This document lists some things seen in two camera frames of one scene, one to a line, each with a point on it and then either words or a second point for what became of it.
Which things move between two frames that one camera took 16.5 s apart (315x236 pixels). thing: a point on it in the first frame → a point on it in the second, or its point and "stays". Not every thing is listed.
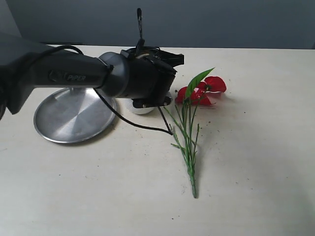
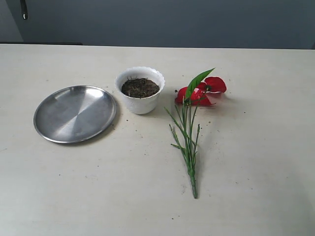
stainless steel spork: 140,48 → 25,13
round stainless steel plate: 72,115 stays
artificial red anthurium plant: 196,92 stays
